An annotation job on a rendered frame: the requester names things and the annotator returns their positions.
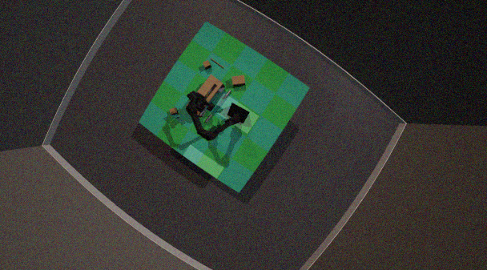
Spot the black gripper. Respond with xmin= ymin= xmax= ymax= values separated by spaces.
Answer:
xmin=195 ymin=92 xmax=215 ymax=111

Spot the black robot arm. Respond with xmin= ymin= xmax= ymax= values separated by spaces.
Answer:
xmin=186 ymin=91 xmax=242 ymax=141

